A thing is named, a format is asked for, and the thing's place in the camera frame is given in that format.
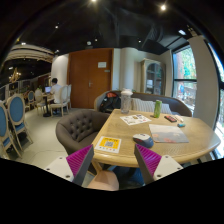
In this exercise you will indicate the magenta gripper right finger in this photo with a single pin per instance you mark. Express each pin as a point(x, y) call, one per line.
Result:
point(148, 161)

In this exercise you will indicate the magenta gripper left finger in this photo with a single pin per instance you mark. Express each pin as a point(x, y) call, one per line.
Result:
point(79, 163)

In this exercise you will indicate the grey blue computer mouse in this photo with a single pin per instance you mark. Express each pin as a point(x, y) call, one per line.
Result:
point(143, 140)

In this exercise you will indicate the grey mouse pad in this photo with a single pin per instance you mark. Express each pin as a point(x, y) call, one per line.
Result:
point(167, 134)

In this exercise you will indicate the grey tufted armchair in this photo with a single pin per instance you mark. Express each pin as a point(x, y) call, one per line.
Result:
point(78, 129)

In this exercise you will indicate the yellow QR code card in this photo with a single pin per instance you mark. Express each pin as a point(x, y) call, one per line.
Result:
point(108, 144)

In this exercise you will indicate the round wooden table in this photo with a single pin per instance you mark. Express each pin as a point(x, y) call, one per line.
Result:
point(202, 139)

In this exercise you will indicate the white printed menu sheet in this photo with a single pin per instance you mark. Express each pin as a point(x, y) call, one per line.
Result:
point(135, 119)

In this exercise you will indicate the small blue object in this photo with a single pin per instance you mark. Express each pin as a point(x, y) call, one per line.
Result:
point(181, 125)

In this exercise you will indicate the dark red phone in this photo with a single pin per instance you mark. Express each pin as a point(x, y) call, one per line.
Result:
point(170, 118)

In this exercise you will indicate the green drink can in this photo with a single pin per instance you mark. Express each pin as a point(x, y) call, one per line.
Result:
point(157, 108)

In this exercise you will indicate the striped cushion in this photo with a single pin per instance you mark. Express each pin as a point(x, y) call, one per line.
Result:
point(148, 106)

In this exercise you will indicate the grey curved sofa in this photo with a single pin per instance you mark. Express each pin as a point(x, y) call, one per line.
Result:
point(174, 104)

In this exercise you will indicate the black red backpack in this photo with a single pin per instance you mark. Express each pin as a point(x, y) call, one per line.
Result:
point(110, 102)

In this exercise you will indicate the clear plastic water jug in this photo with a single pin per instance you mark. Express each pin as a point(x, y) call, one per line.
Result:
point(125, 100)

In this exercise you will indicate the blue white dining chair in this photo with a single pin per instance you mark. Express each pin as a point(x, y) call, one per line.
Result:
point(6, 140)
point(16, 110)

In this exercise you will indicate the person in white shirt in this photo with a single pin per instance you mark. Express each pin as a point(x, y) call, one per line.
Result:
point(55, 91)

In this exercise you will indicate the white glass cabinet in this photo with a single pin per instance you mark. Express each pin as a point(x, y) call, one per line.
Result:
point(153, 77)

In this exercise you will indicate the wooden double door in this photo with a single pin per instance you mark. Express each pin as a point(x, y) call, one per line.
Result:
point(89, 73)

